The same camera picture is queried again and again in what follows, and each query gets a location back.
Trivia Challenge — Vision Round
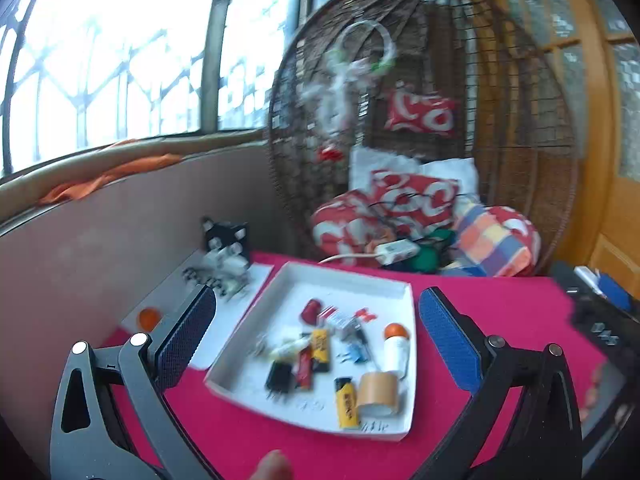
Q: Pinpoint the white crumpled wrapper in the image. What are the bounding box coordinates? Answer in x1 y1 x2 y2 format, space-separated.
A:
269 337 312 362

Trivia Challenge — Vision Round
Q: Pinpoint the white cardboard tray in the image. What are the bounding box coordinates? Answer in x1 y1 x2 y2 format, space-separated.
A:
203 261 418 442

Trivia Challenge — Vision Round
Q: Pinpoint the person's left hand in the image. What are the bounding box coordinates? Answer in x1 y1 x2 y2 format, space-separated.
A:
249 449 294 480

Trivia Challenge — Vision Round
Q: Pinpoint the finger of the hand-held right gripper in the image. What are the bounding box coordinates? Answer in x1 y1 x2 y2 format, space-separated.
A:
551 261 640 362

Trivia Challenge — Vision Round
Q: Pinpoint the red lighter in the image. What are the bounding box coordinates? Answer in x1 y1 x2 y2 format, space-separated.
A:
297 347 314 391

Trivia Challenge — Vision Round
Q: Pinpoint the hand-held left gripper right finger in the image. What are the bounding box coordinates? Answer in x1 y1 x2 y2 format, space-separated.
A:
419 287 585 480

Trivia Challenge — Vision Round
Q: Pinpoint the white hanging ornament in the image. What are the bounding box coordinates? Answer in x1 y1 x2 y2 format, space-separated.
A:
299 19 399 162

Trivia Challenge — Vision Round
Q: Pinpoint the white bottle orange cap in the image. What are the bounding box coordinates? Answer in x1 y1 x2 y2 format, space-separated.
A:
382 322 411 377

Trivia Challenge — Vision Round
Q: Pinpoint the green cloth bundle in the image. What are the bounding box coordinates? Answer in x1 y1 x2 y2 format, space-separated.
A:
414 231 452 274

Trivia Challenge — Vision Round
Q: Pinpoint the window with metal grille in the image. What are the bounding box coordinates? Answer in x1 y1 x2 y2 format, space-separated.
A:
0 0 312 177

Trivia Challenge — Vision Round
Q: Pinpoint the blue and white packet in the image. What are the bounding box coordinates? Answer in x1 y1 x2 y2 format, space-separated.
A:
574 265 632 312

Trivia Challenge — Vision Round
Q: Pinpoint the white pillow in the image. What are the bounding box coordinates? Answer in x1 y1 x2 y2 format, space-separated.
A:
349 147 479 202

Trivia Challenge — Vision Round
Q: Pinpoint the brown tape roll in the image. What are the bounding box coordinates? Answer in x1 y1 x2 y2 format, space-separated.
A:
358 370 401 417

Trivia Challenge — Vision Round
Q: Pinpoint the small dark red item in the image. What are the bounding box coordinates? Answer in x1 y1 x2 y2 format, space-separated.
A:
299 298 324 325

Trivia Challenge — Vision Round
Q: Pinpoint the small red white cushion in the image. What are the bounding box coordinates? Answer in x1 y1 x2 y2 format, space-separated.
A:
384 84 459 137

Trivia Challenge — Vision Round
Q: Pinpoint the wicker hanging chair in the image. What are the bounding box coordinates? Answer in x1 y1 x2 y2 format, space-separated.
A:
267 0 582 277

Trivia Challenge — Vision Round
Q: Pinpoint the striped multicolour cushion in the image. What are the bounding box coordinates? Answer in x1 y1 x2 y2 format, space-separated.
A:
451 204 533 277

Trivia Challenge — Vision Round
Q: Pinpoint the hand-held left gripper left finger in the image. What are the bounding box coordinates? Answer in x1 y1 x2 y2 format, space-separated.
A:
50 283 221 480

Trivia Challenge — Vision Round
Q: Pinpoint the black plug adapter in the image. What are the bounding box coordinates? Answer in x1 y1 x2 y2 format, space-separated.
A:
264 359 294 404

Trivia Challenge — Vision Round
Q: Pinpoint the dark blue binder clip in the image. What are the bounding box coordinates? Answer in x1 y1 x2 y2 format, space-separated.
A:
342 342 372 364

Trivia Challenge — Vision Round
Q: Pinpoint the red and white small box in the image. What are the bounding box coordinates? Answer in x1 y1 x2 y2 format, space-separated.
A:
319 307 352 332

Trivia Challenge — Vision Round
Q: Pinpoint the yellow and black lighter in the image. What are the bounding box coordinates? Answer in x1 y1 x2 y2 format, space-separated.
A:
312 329 332 372

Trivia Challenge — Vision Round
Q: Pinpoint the magenta tablecloth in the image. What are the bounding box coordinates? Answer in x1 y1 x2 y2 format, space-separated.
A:
99 252 632 480

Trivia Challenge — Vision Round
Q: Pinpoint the orange cloth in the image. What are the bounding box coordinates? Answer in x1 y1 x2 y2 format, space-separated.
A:
39 152 182 206

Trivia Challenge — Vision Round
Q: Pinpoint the white power strip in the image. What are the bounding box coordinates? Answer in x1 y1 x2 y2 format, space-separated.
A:
374 240 421 266

